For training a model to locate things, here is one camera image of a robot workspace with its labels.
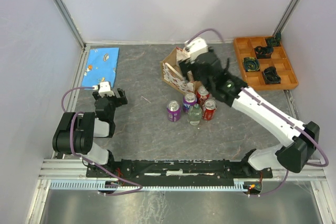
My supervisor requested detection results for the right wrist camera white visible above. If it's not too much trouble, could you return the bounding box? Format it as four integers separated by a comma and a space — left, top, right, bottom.
183, 37, 208, 60

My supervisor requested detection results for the black rolled belt upper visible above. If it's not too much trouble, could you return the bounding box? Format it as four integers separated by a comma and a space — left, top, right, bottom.
254, 46, 274, 59

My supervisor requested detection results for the blue space-print cloth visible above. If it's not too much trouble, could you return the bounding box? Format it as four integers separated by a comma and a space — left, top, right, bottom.
81, 47, 119, 87

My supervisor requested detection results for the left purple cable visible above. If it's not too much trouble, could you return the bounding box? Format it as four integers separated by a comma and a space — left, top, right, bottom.
60, 86, 144, 196

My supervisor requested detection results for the aluminium frame rail front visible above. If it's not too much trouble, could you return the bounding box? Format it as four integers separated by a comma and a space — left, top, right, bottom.
38, 159, 327, 182

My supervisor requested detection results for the canvas tote bag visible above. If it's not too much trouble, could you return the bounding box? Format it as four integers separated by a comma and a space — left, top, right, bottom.
160, 47, 202, 94

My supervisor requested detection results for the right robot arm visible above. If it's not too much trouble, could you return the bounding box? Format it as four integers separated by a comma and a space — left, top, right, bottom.
178, 50, 320, 177

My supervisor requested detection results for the blue-green rolled fabric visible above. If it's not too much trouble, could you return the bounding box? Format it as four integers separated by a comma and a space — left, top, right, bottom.
243, 57, 260, 72

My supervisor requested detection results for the blue cable duct rail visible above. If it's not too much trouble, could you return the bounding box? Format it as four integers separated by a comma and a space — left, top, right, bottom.
49, 177, 247, 192

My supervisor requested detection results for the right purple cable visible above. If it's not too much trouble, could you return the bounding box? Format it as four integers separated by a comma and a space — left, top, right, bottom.
187, 27, 330, 198

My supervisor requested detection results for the black rolled belt lower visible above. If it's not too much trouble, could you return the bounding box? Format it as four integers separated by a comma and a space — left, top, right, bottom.
262, 66, 281, 84

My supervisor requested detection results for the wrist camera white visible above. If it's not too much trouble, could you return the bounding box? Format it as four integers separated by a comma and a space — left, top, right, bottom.
98, 81, 114, 97
183, 37, 208, 60

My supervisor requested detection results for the purple fanta can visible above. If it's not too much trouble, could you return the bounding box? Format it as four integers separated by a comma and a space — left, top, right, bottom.
182, 92, 197, 113

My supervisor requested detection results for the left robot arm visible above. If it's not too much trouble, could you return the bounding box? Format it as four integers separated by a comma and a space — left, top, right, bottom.
53, 88, 128, 177

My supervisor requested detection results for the black rolled belt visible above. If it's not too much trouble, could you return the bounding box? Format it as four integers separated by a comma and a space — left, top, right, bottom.
262, 66, 281, 84
254, 46, 274, 59

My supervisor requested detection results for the red cola can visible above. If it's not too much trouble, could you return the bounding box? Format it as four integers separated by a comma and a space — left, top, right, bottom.
202, 99, 217, 121
196, 86, 210, 107

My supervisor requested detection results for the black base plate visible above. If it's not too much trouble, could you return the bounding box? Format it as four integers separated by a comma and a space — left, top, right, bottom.
86, 158, 273, 183

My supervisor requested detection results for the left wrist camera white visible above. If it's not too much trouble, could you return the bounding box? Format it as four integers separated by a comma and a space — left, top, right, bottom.
98, 81, 114, 97

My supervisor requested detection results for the clear green-cap bottle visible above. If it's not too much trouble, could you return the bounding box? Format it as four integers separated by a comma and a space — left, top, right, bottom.
188, 103, 203, 126

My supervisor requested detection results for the dark rolled fabric top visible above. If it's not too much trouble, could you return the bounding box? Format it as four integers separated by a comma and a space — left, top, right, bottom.
265, 31, 282, 47

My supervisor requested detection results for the purple cable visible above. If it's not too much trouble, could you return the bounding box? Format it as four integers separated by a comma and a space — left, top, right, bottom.
60, 86, 144, 196
187, 27, 330, 198

